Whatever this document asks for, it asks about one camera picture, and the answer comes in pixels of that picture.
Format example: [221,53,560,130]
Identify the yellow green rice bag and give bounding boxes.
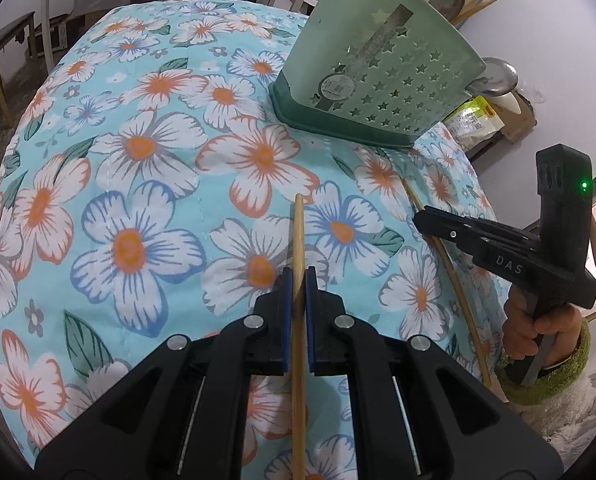
[443,96,504,152]

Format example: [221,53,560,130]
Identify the bamboo chopstick three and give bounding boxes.
[290,194,307,480]

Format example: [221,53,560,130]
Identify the wooden chair black seat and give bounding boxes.
[0,8,37,129]

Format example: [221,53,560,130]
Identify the green fuzzy sleeve forearm right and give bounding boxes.
[494,318,596,461]

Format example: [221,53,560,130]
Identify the cream plastic ladle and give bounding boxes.
[488,92,522,115]

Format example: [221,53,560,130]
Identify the bamboo chopstick six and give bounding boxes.
[452,0,498,26]

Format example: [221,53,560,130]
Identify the green star-holed utensil caddy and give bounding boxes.
[269,0,485,148]

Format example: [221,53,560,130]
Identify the bamboo chopstick four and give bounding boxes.
[401,176,494,388]

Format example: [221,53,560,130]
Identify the floral blue tablecloth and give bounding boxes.
[0,8,506,465]

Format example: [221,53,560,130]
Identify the person's right hand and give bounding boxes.
[503,285,582,366]

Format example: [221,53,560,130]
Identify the metal spoon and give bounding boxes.
[429,0,466,22]

